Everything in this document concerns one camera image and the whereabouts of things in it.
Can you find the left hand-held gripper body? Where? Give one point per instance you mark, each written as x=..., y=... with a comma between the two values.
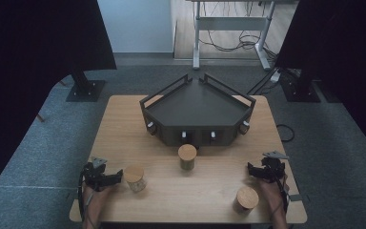
x=93, y=176

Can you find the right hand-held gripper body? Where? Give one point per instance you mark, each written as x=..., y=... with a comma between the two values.
x=273, y=168

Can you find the glass jar with pale beans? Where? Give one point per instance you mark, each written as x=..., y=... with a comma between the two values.
x=135, y=178

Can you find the glass jar with dark contents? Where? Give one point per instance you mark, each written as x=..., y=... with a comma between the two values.
x=247, y=198

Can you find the glass jar with green contents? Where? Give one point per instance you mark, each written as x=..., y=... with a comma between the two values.
x=187, y=156

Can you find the black corner shelf rack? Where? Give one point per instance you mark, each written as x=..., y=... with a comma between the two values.
x=200, y=105

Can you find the person's left hand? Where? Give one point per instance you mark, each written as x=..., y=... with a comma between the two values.
x=97, y=197

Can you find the person's right hand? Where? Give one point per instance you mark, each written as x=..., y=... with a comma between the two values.
x=271, y=192

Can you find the brown wooden stick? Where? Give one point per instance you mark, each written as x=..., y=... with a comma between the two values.
x=40, y=118

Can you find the black stand base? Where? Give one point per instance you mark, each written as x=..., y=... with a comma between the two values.
x=301, y=90
x=87, y=90

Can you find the white power strip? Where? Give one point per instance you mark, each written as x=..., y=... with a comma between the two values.
x=275, y=76

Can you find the white desk frame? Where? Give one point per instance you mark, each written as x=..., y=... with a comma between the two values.
x=232, y=24

